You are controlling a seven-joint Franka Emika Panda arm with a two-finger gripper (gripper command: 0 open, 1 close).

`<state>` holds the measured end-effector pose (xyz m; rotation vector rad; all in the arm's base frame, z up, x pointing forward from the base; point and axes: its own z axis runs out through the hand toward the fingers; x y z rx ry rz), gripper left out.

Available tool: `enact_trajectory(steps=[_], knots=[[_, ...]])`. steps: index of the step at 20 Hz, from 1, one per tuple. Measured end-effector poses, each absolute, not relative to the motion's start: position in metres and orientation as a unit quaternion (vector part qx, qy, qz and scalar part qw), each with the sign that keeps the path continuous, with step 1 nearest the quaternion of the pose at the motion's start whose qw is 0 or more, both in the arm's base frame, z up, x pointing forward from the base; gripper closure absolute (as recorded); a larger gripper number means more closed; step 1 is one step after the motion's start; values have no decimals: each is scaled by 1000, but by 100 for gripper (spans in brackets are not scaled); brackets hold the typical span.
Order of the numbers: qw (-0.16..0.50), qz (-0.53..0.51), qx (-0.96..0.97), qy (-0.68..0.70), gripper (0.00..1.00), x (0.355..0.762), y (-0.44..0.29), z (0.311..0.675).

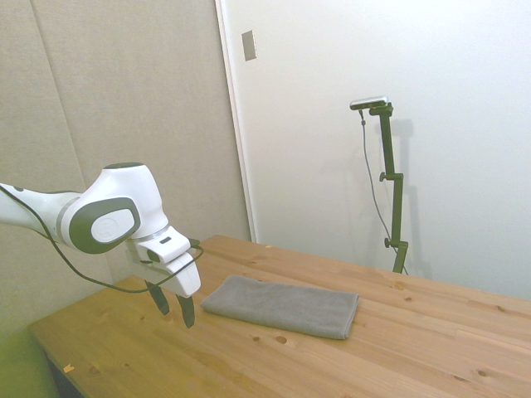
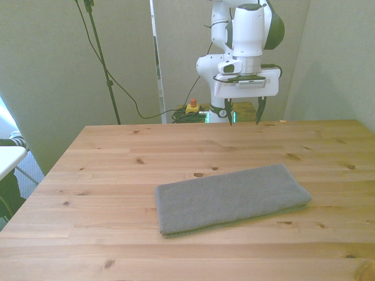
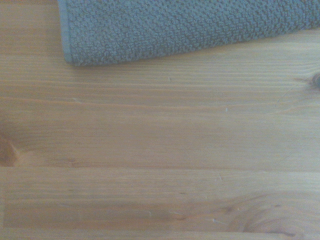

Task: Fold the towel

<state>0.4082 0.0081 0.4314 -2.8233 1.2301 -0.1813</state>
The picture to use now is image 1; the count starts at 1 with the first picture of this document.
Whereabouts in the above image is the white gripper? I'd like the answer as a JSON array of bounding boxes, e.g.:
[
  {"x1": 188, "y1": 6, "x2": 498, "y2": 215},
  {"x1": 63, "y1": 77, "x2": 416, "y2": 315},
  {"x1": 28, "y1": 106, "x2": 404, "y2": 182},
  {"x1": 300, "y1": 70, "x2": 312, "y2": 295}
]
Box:
[{"x1": 125, "y1": 243, "x2": 202, "y2": 330}]

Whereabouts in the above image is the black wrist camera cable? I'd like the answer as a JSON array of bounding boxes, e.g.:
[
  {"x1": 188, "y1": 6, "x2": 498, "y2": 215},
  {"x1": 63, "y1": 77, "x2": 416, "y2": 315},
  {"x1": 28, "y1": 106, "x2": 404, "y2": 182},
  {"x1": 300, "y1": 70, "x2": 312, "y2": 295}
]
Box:
[{"x1": 0, "y1": 182, "x2": 205, "y2": 294}]

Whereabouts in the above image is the silver stereo camera bar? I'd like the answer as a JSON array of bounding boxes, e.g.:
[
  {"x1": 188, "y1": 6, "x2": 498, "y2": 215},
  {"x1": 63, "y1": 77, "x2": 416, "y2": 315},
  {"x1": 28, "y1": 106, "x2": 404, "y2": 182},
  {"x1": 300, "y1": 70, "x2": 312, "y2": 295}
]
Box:
[{"x1": 349, "y1": 95, "x2": 392, "y2": 112}]

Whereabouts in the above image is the black camera stand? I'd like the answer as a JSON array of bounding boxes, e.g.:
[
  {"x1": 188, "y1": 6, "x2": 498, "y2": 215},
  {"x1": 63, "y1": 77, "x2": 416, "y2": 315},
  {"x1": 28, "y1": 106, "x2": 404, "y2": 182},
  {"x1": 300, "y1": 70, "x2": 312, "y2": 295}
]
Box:
[{"x1": 368, "y1": 103, "x2": 410, "y2": 275}]

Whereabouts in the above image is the grey wall switch plate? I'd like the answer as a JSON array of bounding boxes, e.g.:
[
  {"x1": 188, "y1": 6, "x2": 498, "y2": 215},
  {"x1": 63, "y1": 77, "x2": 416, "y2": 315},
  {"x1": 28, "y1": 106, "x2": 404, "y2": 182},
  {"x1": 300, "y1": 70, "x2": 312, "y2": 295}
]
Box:
[{"x1": 241, "y1": 29, "x2": 259, "y2": 63}]

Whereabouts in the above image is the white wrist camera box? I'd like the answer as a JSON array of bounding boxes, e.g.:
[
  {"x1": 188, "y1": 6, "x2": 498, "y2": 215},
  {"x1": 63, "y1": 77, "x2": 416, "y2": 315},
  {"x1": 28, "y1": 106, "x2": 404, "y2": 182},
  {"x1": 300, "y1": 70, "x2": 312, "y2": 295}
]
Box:
[{"x1": 139, "y1": 248, "x2": 168, "y2": 267}]

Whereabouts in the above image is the white door frame trim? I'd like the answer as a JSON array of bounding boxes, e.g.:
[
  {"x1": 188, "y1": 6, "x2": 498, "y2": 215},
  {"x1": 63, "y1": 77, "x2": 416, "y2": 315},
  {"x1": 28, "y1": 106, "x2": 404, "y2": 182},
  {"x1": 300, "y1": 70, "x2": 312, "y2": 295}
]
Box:
[{"x1": 214, "y1": 0, "x2": 259, "y2": 244}]

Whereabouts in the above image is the grey towel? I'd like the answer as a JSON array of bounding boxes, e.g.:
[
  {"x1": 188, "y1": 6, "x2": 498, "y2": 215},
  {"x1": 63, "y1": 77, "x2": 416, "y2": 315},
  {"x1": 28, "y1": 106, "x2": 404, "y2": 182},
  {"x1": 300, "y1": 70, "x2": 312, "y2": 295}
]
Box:
[{"x1": 200, "y1": 274, "x2": 360, "y2": 342}]

